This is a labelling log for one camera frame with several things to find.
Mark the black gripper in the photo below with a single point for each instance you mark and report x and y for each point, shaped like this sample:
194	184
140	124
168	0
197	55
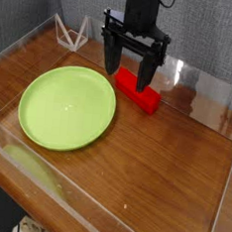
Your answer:
136	30

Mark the green round plate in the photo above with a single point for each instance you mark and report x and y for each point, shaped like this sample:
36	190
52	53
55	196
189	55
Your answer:
67	108

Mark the white power strip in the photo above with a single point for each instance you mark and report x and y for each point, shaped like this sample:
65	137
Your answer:
28	224

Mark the clear acrylic corner bracket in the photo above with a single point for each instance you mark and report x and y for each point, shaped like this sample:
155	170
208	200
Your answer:
71	39

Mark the clear acrylic enclosure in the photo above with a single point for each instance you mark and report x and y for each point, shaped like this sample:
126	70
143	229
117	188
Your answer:
170	171

